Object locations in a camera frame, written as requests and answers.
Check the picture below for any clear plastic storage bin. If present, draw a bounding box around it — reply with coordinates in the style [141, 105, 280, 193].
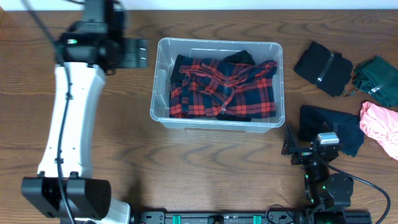
[150, 37, 285, 133]

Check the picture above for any dark green garment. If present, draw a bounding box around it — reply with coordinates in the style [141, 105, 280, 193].
[353, 56, 397, 107]

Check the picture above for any black garment in bin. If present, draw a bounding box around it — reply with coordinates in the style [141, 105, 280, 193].
[169, 50, 255, 122]

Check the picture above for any pink folded garment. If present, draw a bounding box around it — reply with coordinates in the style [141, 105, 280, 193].
[359, 101, 397, 160]

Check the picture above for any black garment with tape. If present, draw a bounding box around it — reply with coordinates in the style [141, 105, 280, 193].
[294, 41, 353, 97]

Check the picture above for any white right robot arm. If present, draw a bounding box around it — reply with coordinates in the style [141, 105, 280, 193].
[282, 126, 354, 223]

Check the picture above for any navy folded garment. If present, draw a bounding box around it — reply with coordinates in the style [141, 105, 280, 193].
[298, 105, 364, 157]

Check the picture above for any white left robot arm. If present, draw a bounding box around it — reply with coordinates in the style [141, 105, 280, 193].
[21, 0, 147, 223]

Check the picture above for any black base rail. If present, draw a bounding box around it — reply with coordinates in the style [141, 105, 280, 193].
[131, 210, 373, 224]

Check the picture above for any red navy plaid shirt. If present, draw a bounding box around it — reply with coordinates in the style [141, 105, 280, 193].
[169, 55, 277, 121]

